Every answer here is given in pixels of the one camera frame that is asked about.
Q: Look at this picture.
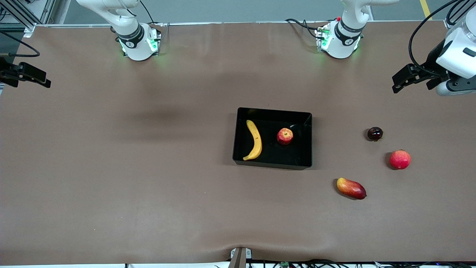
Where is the red pomegranate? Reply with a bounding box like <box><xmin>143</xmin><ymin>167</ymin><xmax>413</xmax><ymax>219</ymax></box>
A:
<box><xmin>389</xmin><ymin>149</ymin><xmax>412</xmax><ymax>170</ymax></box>

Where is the black base cable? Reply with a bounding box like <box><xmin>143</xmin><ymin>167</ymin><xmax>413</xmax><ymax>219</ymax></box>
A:
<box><xmin>139</xmin><ymin>0</ymin><xmax>170</xmax><ymax>26</ymax></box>
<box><xmin>285</xmin><ymin>18</ymin><xmax>321</xmax><ymax>39</ymax></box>

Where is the black rectangular plastic tray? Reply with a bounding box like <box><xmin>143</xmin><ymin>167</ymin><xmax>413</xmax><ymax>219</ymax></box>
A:
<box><xmin>232</xmin><ymin>107</ymin><xmax>313</xmax><ymax>170</ymax></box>

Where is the red yellow mango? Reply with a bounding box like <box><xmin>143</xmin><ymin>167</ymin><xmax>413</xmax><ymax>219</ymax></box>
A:
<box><xmin>336</xmin><ymin>178</ymin><xmax>367</xmax><ymax>200</ymax></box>

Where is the aluminium frame profile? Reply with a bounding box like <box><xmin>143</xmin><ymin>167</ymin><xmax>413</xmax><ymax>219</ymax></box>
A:
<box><xmin>0</xmin><ymin>0</ymin><xmax>71</xmax><ymax>34</ymax></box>

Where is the small red yellow striped apple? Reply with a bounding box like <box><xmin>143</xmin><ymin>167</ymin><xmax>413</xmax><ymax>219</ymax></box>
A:
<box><xmin>276</xmin><ymin>128</ymin><xmax>294</xmax><ymax>146</ymax></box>

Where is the yellow banana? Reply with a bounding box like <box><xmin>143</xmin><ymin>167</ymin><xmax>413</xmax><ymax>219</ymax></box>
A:
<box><xmin>243</xmin><ymin>119</ymin><xmax>263</xmax><ymax>161</ymax></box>

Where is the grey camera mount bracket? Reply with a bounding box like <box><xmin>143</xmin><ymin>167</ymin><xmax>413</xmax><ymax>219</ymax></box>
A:
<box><xmin>230</xmin><ymin>247</ymin><xmax>252</xmax><ymax>268</ymax></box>

